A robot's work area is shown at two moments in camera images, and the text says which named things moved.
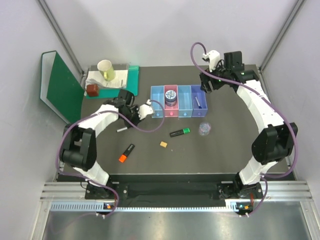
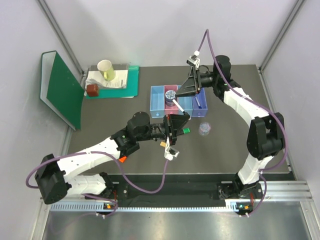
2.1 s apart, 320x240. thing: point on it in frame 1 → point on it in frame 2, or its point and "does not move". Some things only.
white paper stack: x=95 y=77 does not move
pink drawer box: x=171 y=111 does not move
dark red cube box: x=92 y=90 does not move
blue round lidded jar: x=170 y=98 does not move
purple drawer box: x=196 y=91 does not move
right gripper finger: x=209 y=83 → x=189 y=86
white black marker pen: x=122 y=129 → x=177 y=105
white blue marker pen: x=197 y=102 does not move
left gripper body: x=140 y=112 → x=170 y=135
